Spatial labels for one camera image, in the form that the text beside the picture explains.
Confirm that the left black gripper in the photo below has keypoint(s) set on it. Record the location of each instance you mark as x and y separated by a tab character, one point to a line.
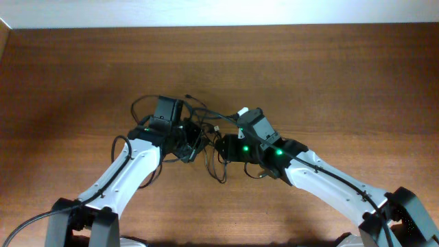
197	141

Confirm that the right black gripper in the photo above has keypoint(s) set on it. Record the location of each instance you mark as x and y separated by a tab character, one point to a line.
229	154

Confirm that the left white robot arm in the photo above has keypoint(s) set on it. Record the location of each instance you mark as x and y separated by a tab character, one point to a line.
93	218

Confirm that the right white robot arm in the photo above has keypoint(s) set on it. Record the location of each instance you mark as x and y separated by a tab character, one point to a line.
383	218

